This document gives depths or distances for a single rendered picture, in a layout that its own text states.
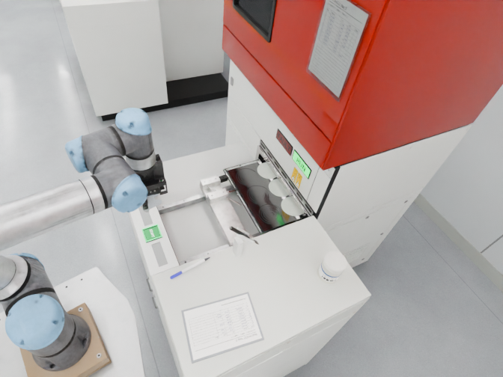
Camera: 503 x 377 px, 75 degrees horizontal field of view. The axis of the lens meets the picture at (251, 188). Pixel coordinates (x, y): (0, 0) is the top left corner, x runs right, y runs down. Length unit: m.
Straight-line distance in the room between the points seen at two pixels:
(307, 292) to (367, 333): 1.16
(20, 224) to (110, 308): 0.63
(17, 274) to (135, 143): 0.45
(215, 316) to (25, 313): 0.48
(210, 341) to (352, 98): 0.76
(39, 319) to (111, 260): 1.34
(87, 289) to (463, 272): 2.36
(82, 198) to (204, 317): 0.53
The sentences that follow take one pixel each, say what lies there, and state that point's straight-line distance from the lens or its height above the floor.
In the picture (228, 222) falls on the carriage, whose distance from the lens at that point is 1.31.
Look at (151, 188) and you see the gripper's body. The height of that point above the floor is 1.23.
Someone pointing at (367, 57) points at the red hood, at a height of 1.61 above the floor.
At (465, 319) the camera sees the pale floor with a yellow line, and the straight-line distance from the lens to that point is 2.60.
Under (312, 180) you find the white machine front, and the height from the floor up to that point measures 1.09.
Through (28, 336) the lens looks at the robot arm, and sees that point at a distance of 0.99.
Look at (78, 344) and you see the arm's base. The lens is 1.13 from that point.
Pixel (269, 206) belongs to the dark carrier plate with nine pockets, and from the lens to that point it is 1.35.
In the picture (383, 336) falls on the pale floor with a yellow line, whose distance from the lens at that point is 2.28.
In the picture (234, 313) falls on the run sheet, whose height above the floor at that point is 0.97.
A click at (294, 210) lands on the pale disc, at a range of 1.36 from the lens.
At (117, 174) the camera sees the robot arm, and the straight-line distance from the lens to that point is 0.72.
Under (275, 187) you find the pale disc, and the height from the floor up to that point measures 0.90.
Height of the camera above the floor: 1.96
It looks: 49 degrees down
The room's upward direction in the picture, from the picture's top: 9 degrees clockwise
